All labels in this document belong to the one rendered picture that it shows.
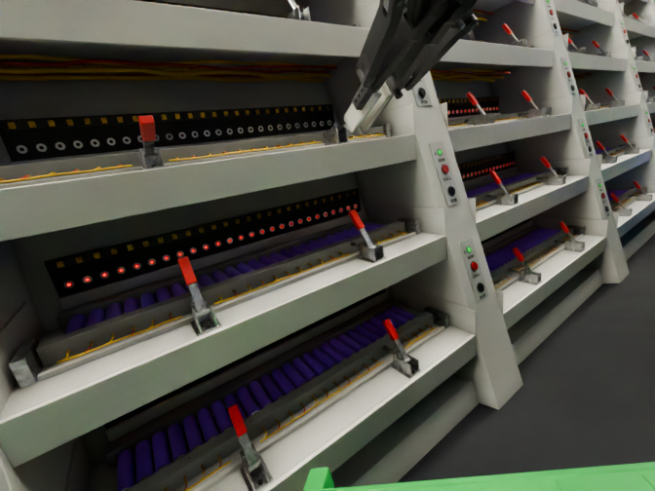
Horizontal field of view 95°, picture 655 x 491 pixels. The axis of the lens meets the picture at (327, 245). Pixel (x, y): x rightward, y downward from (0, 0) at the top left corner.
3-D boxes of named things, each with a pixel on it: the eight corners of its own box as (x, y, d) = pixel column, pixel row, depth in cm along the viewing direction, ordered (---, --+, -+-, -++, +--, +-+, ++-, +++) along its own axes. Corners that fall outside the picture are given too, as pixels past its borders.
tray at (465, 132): (570, 129, 91) (574, 78, 87) (447, 153, 61) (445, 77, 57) (501, 137, 108) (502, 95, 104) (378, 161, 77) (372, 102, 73)
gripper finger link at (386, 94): (378, 77, 39) (383, 77, 39) (353, 118, 44) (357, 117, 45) (389, 94, 38) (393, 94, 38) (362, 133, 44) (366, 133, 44)
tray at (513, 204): (588, 190, 92) (592, 142, 88) (475, 245, 61) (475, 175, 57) (517, 189, 108) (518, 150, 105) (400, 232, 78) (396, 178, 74)
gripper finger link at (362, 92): (384, 77, 36) (365, 75, 34) (362, 110, 40) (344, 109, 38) (378, 68, 36) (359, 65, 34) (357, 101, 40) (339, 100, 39)
